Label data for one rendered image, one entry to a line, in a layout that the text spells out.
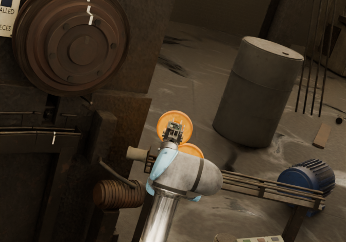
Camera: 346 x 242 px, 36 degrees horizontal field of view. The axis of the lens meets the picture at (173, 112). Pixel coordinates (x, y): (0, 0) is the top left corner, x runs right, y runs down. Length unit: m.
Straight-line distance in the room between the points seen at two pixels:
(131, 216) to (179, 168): 1.55
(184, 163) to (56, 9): 0.77
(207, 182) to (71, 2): 0.86
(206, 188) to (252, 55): 3.01
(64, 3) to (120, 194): 0.87
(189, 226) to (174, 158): 1.64
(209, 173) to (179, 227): 1.58
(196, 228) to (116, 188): 1.06
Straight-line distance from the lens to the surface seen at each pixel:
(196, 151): 2.33
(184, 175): 1.70
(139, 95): 2.50
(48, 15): 2.05
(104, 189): 2.36
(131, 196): 2.41
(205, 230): 3.34
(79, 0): 2.08
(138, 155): 2.36
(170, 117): 2.29
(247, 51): 4.68
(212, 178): 1.72
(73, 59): 2.06
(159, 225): 1.72
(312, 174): 3.91
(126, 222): 3.15
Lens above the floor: 1.67
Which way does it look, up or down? 19 degrees down
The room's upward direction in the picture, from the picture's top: 18 degrees clockwise
